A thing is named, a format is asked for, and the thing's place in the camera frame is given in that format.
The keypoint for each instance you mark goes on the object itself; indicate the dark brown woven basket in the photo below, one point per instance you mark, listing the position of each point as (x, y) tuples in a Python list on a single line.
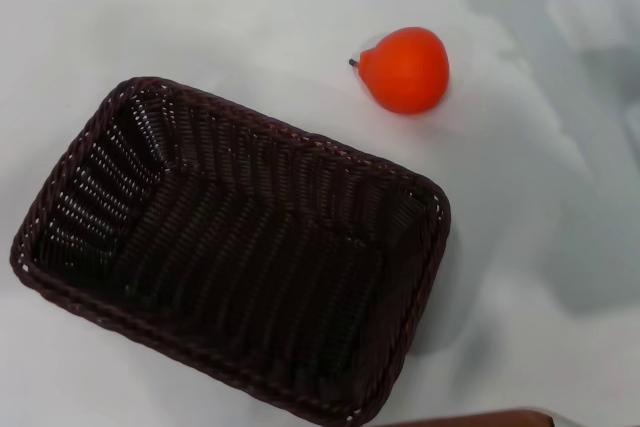
[(240, 267)]

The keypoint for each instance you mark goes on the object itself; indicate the brown rounded panel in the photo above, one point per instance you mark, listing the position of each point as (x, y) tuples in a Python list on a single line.
[(475, 419)]

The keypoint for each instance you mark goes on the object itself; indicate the orange plastic pear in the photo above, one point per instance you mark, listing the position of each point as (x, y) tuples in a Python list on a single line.
[(407, 72)]

